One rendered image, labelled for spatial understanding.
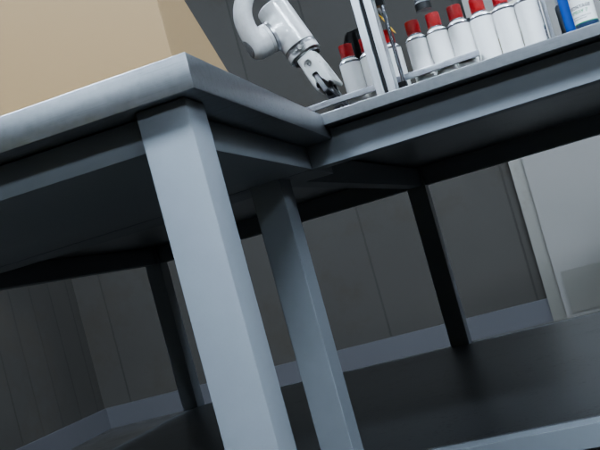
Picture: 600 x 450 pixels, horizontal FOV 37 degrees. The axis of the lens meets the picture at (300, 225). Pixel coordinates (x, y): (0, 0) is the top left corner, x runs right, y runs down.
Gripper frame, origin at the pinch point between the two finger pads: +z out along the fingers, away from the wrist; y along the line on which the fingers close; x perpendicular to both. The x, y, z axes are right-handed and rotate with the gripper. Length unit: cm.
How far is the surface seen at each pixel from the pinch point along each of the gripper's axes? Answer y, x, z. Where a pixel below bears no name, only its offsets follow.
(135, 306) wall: 257, 212, -46
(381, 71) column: -16.0, -14.4, 3.2
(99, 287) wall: 255, 224, -68
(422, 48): -2.2, -23.8, 1.5
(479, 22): -2.5, -37.3, 5.0
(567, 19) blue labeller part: 3, -53, 16
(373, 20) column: -16.8, -19.7, -6.8
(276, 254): -62, 14, 29
